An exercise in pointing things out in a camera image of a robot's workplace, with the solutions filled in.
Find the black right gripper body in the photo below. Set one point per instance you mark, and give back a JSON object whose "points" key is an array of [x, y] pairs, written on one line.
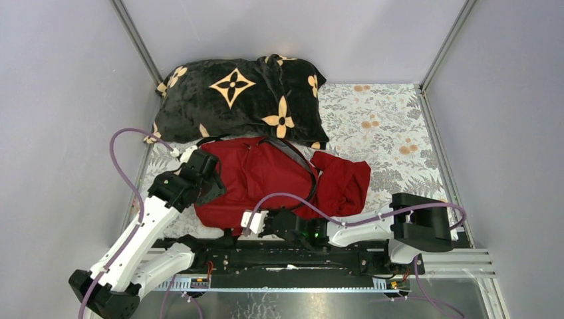
{"points": [[268, 223]]}

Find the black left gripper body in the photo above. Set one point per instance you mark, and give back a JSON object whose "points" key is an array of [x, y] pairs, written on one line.
{"points": [[211, 189]]}

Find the red student backpack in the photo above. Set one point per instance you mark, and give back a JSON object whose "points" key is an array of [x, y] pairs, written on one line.
{"points": [[266, 171]]}

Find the black floral plush blanket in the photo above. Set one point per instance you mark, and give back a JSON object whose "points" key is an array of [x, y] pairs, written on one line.
{"points": [[274, 96]]}

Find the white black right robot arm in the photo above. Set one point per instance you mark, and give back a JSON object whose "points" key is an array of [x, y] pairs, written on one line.
{"points": [[413, 225]]}

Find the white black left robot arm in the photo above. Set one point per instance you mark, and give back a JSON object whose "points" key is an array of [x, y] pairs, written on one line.
{"points": [[115, 286]]}

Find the red cloth garment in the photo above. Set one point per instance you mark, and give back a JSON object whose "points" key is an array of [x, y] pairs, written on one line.
{"points": [[342, 186]]}

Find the floral patterned table mat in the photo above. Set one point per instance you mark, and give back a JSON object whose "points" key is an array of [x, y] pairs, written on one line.
{"points": [[381, 125]]}

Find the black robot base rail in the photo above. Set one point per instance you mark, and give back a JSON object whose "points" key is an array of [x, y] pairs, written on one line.
{"points": [[276, 265]]}

